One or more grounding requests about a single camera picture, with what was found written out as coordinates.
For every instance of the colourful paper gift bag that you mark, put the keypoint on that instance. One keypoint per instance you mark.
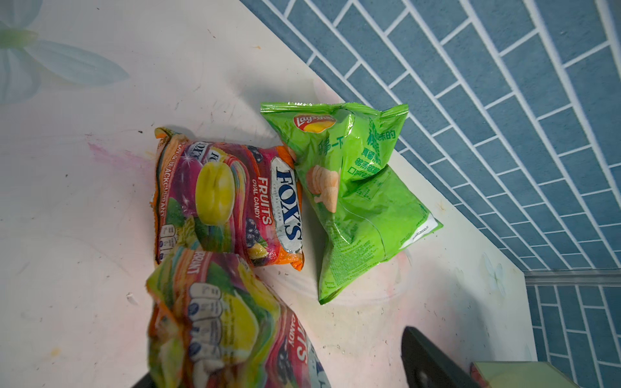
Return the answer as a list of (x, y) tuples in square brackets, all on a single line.
[(520, 374)]

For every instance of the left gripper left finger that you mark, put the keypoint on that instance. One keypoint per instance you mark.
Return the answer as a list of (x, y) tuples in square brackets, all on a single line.
[(145, 382)]

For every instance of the Fox's fruits candy bag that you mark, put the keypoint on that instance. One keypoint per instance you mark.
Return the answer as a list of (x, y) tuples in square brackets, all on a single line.
[(216, 324), (224, 197)]

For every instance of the green Lay's chips bag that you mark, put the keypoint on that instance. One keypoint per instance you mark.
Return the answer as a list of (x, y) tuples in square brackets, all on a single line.
[(341, 154)]

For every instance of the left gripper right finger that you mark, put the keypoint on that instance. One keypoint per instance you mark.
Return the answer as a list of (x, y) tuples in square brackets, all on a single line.
[(426, 365)]

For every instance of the right corner metal post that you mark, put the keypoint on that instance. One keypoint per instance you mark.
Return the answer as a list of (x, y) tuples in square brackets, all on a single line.
[(588, 277)]

